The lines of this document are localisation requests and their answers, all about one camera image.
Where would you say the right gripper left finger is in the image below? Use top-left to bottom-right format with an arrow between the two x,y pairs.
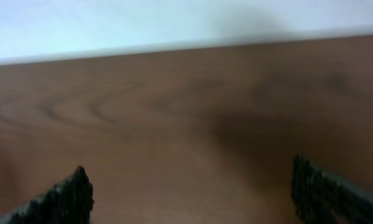
0,166 -> 94,224

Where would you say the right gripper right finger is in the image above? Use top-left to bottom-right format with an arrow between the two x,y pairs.
291,154 -> 373,224

